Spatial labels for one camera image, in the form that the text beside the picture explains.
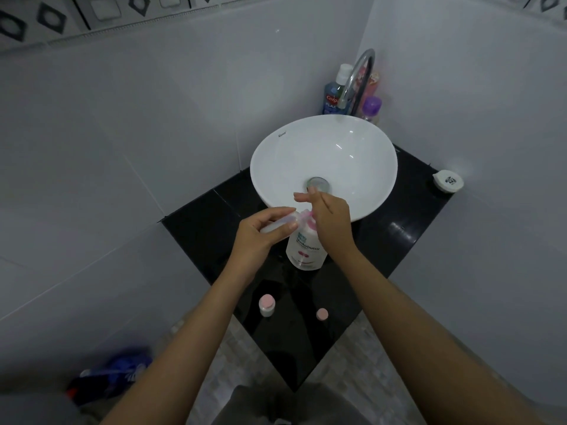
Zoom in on person's right hand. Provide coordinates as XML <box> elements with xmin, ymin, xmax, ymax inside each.
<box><xmin>294</xmin><ymin>187</ymin><xmax>356</xmax><ymax>260</ymax></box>

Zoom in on person's left hand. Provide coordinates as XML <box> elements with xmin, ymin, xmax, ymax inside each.
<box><xmin>227</xmin><ymin>206</ymin><xmax>299</xmax><ymax>285</ymax></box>

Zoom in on small clear plastic bottle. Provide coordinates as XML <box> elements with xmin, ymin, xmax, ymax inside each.
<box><xmin>259</xmin><ymin>212</ymin><xmax>300</xmax><ymax>235</ymax></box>

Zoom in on white pump bottle pink top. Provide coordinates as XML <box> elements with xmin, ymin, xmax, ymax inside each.
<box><xmin>286</xmin><ymin>210</ymin><xmax>329</xmax><ymax>272</ymax></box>

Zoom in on person's right forearm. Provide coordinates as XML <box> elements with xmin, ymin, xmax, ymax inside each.
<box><xmin>330</xmin><ymin>247</ymin><xmax>548</xmax><ymax>425</ymax></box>

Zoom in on person's left forearm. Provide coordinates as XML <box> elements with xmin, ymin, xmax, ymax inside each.
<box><xmin>100</xmin><ymin>261</ymin><xmax>250</xmax><ymax>425</ymax></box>

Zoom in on white round sink basin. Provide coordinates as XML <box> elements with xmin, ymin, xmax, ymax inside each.
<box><xmin>249</xmin><ymin>114</ymin><xmax>398</xmax><ymax>223</ymax></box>

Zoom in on blue mouthwash bottle white cap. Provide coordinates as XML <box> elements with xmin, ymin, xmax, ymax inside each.
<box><xmin>322</xmin><ymin>63</ymin><xmax>355</xmax><ymax>116</ymax></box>

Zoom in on clear bottle purple cap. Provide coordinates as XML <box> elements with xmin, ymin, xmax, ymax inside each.
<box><xmin>357</xmin><ymin>96</ymin><xmax>383</xmax><ymax>125</ymax></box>

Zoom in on white round lidded container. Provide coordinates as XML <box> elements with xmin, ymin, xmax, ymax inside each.
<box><xmin>431</xmin><ymin>170</ymin><xmax>465</xmax><ymax>193</ymax></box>

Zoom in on chrome curved faucet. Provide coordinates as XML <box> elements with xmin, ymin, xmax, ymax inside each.
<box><xmin>338</xmin><ymin>49</ymin><xmax>377</xmax><ymax>117</ymax></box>

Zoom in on person's grey shorts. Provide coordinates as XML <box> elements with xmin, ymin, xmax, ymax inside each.
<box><xmin>186</xmin><ymin>382</ymin><xmax>369</xmax><ymax>425</ymax></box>

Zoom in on blue plastic bag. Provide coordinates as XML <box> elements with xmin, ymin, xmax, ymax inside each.
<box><xmin>66</xmin><ymin>347</ymin><xmax>154</xmax><ymax>406</ymax></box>

